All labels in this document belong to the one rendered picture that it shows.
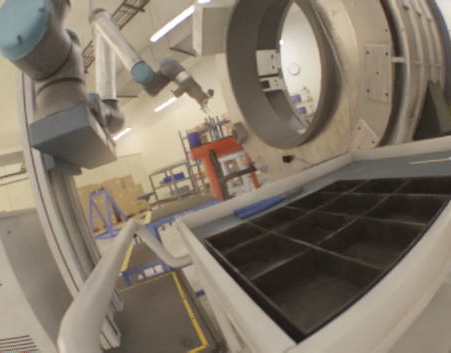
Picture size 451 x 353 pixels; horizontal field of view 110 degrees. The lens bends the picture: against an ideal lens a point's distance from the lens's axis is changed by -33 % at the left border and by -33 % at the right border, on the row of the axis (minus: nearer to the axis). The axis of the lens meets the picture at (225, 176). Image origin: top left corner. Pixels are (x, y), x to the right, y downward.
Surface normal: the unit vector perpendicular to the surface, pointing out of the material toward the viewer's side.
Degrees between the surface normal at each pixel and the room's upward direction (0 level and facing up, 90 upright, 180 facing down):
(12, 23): 95
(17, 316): 90
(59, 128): 90
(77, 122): 90
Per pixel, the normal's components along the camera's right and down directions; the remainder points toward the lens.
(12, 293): 0.34, -0.05
